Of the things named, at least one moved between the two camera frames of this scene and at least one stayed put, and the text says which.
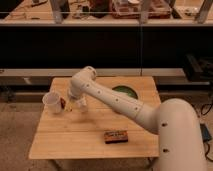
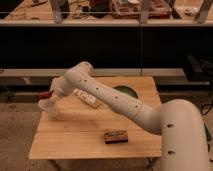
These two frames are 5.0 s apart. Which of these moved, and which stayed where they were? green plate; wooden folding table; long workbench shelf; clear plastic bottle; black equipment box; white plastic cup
Moved: white plastic cup; clear plastic bottle
Stayed: wooden folding table; green plate; black equipment box; long workbench shelf
